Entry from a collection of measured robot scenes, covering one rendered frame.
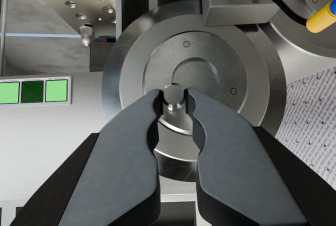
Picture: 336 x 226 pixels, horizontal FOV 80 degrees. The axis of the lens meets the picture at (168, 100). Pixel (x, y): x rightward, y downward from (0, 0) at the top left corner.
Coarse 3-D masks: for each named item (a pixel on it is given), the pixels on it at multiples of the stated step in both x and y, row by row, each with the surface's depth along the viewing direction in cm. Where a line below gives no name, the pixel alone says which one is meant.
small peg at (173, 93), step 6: (168, 84) 11; (174, 84) 11; (162, 90) 11; (168, 90) 11; (174, 90) 11; (180, 90) 11; (162, 96) 11; (168, 96) 11; (174, 96) 11; (180, 96) 11; (168, 102) 11; (174, 102) 11; (180, 102) 11; (168, 108) 13; (174, 108) 12
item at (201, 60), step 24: (168, 48) 14; (192, 48) 14; (216, 48) 14; (144, 72) 14; (168, 72) 14; (192, 72) 14; (216, 72) 14; (240, 72) 14; (216, 96) 14; (240, 96) 14; (168, 120) 14
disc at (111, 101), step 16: (192, 0) 17; (144, 16) 17; (160, 16) 17; (128, 32) 17; (256, 32) 16; (112, 48) 17; (128, 48) 17; (272, 48) 16; (112, 64) 16; (272, 64) 16; (112, 80) 16; (272, 80) 16; (112, 96) 16; (272, 96) 16; (112, 112) 16; (272, 112) 16; (272, 128) 16; (160, 160) 15; (176, 160) 15; (176, 176) 15; (192, 176) 15
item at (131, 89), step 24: (168, 24) 16; (192, 24) 16; (144, 48) 16; (240, 48) 16; (120, 72) 16; (264, 72) 15; (120, 96) 15; (264, 96) 15; (168, 144) 15; (192, 144) 15
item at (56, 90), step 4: (56, 80) 50; (60, 80) 50; (64, 80) 50; (48, 84) 50; (52, 84) 50; (56, 84) 50; (60, 84) 50; (64, 84) 50; (48, 88) 50; (52, 88) 50; (56, 88) 49; (60, 88) 49; (64, 88) 49; (48, 92) 49; (52, 92) 49; (56, 92) 49; (60, 92) 49; (64, 92) 49; (48, 96) 49; (52, 96) 49; (56, 96) 49; (60, 96) 49; (64, 96) 49; (48, 100) 49; (52, 100) 49; (56, 100) 49
